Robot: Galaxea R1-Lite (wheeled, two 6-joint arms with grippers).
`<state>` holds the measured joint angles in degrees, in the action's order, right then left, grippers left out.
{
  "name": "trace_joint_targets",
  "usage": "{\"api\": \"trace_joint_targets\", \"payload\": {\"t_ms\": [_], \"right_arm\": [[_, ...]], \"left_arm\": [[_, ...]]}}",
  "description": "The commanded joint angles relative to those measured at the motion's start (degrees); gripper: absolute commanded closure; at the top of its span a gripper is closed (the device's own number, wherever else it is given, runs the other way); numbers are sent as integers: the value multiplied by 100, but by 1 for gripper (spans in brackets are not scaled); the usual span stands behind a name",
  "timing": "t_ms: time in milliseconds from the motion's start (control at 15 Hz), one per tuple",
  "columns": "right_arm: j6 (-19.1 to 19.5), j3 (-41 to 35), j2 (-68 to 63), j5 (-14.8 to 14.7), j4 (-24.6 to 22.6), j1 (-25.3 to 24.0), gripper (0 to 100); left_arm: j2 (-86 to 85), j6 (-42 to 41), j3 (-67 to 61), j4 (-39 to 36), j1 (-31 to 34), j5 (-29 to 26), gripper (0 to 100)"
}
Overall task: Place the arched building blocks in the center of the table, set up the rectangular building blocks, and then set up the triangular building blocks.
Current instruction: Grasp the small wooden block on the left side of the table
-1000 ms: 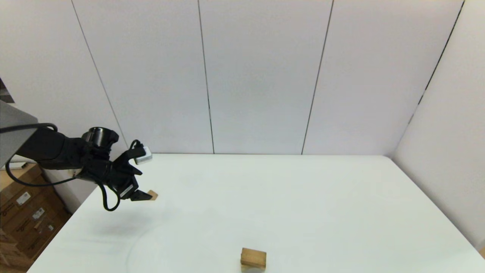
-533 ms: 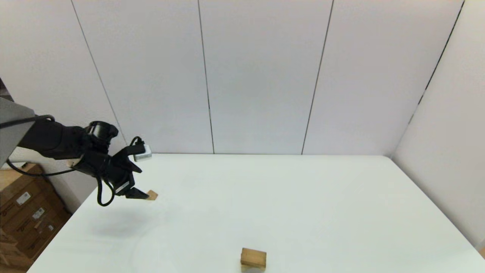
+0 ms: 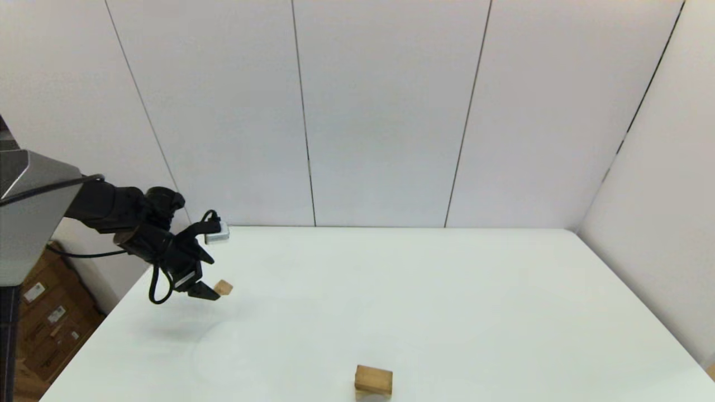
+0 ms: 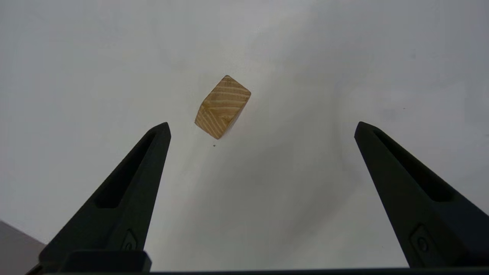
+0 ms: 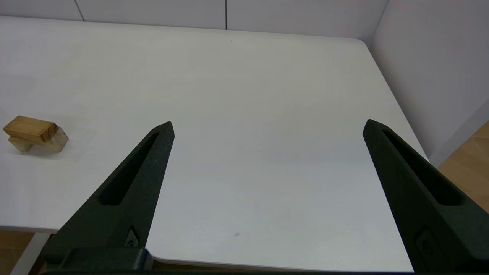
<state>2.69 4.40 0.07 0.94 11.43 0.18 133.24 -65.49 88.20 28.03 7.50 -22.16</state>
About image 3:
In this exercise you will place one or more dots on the plain brown cardboard box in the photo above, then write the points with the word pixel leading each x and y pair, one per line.
pixel 28 382

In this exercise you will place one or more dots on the triangular wooden building block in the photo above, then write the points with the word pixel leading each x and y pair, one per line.
pixel 225 288

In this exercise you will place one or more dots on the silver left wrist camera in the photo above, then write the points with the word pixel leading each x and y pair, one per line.
pixel 218 234

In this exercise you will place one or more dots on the rectangular wooden building block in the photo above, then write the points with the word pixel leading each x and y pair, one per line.
pixel 373 378

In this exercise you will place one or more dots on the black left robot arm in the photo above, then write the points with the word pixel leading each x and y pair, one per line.
pixel 33 223

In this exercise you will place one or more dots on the labelled brown cardboard box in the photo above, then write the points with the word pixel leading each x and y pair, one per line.
pixel 56 335

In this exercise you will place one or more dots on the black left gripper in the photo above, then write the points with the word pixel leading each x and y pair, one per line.
pixel 176 262

